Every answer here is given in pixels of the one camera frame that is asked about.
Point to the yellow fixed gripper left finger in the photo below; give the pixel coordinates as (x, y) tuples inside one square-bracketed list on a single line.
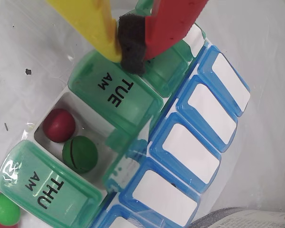
[(90, 21)]

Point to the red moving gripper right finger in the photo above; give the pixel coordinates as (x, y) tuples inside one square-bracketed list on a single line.
[(171, 26)]

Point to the green pill ball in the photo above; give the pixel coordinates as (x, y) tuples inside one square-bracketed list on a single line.
[(80, 154), (3, 209)]

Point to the weekly pill organizer box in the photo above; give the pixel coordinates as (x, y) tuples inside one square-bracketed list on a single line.
[(204, 142)]

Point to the white tablecloth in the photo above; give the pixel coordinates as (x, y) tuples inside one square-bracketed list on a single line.
[(26, 35)]

